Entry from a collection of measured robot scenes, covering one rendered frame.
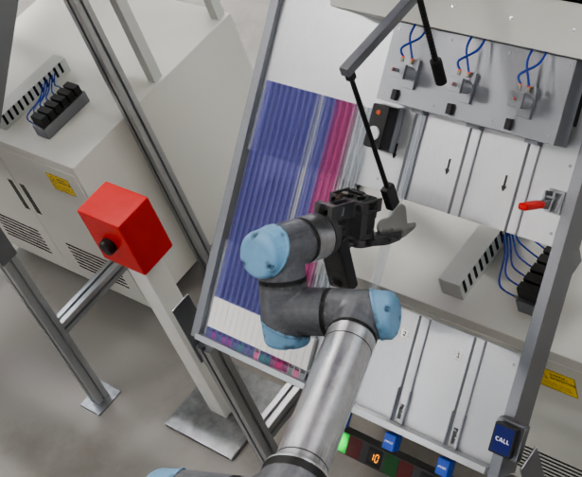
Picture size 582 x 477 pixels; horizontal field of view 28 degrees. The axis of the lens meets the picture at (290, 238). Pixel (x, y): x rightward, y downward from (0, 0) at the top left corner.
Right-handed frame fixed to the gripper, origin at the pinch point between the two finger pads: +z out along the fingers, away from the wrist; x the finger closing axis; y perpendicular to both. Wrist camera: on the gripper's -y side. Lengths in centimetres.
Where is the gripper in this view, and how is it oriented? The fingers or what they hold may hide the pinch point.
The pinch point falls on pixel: (391, 222)
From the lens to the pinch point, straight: 205.7
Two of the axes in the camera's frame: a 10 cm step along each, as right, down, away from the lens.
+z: 6.5, -2.0, 7.3
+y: 0.9, -9.4, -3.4
